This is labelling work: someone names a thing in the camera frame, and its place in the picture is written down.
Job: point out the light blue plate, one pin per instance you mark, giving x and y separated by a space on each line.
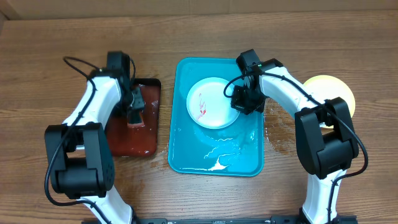
208 106

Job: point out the dark green sponge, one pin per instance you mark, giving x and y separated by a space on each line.
135 120

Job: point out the black tray with red liquid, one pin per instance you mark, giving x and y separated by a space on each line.
126 141

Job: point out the teal plastic tray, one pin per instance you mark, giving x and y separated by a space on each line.
236 150

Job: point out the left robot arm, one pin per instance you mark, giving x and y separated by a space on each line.
80 164

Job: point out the yellow-green plate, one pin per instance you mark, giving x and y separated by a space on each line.
329 87

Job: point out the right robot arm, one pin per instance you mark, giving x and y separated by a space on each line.
325 140

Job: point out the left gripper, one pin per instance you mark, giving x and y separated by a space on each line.
139 102

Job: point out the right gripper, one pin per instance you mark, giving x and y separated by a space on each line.
244 104

